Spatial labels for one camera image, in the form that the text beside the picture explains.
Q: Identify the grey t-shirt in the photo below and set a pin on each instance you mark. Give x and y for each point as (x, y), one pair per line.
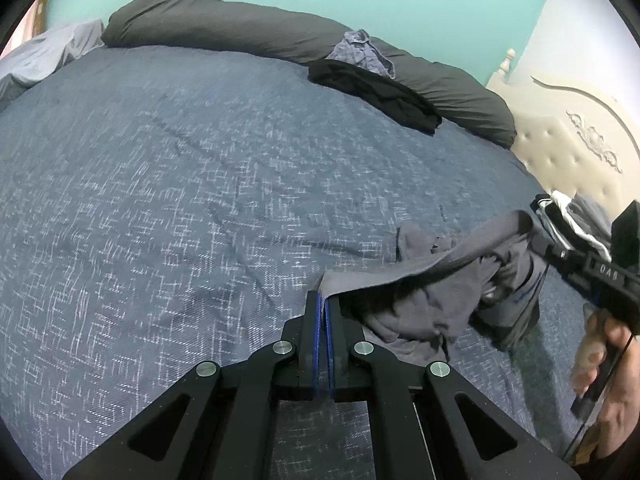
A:
(425, 290)

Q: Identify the blue patterned garment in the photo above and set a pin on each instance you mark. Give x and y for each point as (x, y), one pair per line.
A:
(357, 52)

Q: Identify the light grey pillow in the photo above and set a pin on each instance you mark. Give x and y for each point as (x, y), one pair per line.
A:
(45, 55)

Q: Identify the black garment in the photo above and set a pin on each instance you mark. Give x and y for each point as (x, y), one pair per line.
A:
(370, 87)

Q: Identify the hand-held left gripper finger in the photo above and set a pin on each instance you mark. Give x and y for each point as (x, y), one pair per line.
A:
(318, 330)
(331, 340)

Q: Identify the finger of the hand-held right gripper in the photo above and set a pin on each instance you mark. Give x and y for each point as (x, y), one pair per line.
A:
(550, 247)

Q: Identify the dark grey long bolster pillow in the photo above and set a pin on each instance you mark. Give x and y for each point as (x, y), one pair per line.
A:
(225, 25)

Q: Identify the blue-grey woven bed blanket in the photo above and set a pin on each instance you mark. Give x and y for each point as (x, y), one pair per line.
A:
(175, 185)

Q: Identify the person's right hand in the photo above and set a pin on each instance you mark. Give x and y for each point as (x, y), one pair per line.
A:
(622, 390)

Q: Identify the pile of folded clothes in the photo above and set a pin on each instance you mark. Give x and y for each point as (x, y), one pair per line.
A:
(585, 215)

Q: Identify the cream tufted headboard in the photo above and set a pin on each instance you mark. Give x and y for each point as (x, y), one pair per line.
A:
(555, 145)

